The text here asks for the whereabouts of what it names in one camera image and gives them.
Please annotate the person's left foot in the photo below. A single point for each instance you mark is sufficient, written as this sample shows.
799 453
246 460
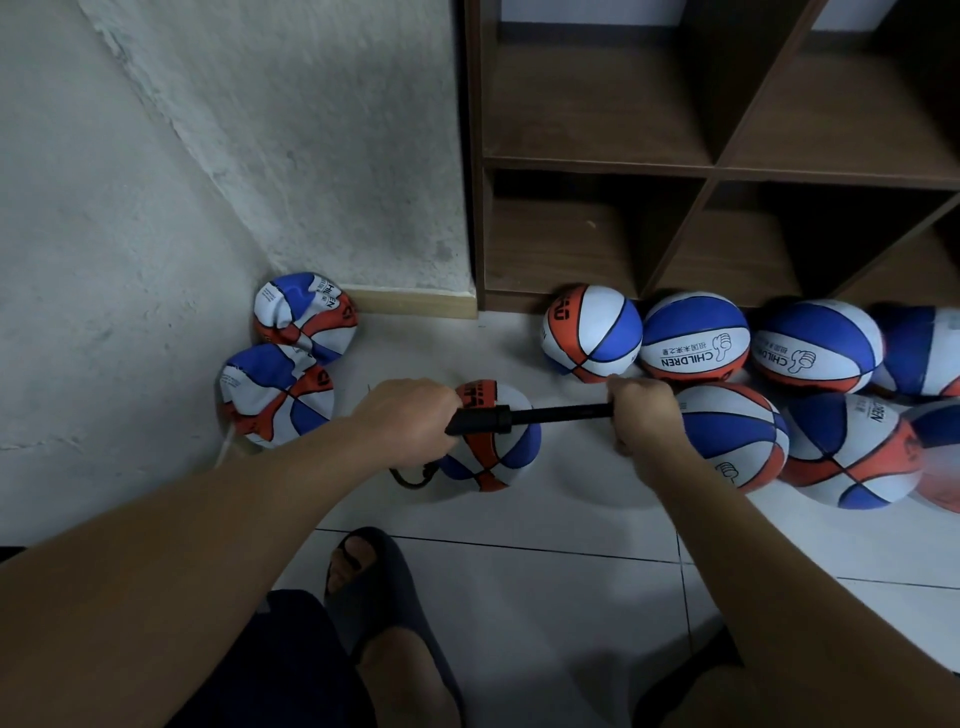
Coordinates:
413 683

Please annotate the person's right hand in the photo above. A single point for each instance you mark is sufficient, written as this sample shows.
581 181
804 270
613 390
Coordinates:
650 428

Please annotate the person's right forearm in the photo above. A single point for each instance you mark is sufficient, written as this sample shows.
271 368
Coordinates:
818 608

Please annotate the black hand pump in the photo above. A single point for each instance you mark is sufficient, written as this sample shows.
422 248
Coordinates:
483 420

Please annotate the person's left hand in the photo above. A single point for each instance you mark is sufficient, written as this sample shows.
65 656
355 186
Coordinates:
405 420

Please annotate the blue white red basketball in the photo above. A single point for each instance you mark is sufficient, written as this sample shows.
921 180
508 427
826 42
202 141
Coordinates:
851 450
923 353
503 458
738 438
306 315
278 396
593 333
941 453
818 345
696 336

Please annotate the brown wooden cubby shelf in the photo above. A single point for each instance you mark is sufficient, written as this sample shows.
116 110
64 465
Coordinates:
600 135

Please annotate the person's left forearm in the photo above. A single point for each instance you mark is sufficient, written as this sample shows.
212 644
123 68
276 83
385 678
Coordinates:
150 600

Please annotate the black sandal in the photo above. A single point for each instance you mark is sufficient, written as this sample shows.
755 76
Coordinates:
678 668
393 593

